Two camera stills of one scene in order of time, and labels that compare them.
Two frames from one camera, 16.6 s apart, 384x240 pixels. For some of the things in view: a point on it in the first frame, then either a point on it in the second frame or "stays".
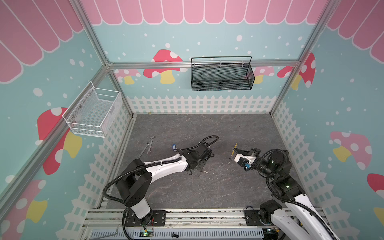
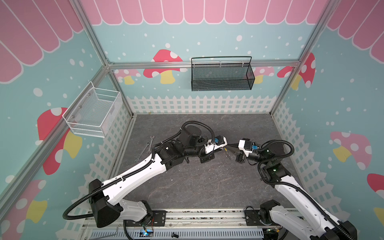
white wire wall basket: x=94 y=112 stays
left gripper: x=201 y=167 to x=207 y=157
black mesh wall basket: x=219 y=73 stays
